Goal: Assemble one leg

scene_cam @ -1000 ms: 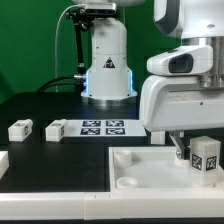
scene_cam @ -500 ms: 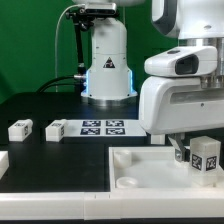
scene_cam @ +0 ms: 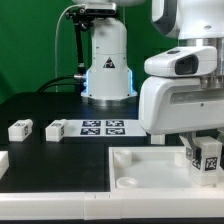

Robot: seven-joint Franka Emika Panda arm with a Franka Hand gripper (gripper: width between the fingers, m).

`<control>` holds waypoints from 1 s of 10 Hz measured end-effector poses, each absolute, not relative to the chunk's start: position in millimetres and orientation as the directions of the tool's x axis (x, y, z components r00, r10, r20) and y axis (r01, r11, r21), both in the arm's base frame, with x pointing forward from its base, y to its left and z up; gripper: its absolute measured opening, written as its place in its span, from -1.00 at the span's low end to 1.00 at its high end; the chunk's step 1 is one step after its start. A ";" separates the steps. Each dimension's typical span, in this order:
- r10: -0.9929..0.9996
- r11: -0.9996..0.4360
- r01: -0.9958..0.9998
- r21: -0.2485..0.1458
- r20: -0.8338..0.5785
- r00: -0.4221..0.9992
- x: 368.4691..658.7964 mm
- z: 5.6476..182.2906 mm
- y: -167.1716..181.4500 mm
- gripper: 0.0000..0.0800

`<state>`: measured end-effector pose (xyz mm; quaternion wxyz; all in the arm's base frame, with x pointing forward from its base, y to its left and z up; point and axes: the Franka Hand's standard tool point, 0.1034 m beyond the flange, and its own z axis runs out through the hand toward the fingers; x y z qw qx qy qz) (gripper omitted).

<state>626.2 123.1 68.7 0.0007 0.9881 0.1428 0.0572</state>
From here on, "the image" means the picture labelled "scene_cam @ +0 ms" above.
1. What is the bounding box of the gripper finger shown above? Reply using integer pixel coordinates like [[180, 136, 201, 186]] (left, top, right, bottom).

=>
[[179, 132, 197, 161]]

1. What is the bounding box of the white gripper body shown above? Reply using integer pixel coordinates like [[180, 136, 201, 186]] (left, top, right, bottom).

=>
[[139, 77, 224, 135]]

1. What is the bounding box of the white square tabletop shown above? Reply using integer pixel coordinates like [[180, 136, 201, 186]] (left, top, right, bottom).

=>
[[109, 146, 217, 191]]

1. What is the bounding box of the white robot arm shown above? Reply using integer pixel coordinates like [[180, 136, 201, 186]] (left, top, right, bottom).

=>
[[73, 0, 224, 160]]

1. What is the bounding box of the white marker sheet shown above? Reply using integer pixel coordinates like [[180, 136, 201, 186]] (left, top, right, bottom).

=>
[[65, 119, 146, 137]]

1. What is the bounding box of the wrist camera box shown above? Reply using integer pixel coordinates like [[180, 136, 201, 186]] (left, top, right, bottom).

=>
[[144, 46, 217, 78]]

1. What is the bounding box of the grey base camera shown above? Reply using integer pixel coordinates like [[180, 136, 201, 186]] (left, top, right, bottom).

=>
[[84, 2, 117, 15]]

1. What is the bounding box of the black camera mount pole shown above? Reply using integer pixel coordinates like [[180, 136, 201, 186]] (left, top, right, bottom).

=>
[[66, 8, 94, 79]]

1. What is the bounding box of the black cable bundle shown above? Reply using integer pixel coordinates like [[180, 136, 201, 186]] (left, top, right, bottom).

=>
[[36, 75, 84, 94]]

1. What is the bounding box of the grey camera cable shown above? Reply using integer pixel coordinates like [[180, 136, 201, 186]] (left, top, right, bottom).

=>
[[54, 3, 84, 93]]

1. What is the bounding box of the white front fence rail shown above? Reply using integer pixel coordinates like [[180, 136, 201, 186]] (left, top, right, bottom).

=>
[[0, 189, 224, 220]]

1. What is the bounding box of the white left fence rail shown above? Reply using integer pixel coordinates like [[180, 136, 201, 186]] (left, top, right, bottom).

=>
[[0, 151, 9, 179]]

